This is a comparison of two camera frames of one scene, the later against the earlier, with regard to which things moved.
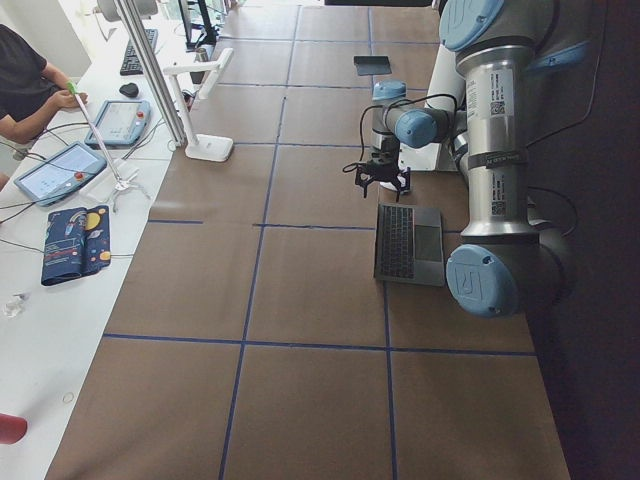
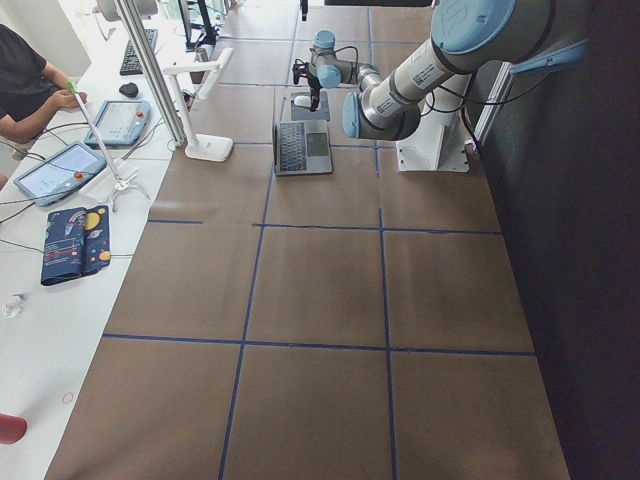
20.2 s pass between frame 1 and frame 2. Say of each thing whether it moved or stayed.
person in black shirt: stayed
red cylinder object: stayed
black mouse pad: moved
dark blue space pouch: stayed
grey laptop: moved
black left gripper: moved
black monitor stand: stayed
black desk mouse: stayed
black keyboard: stayed
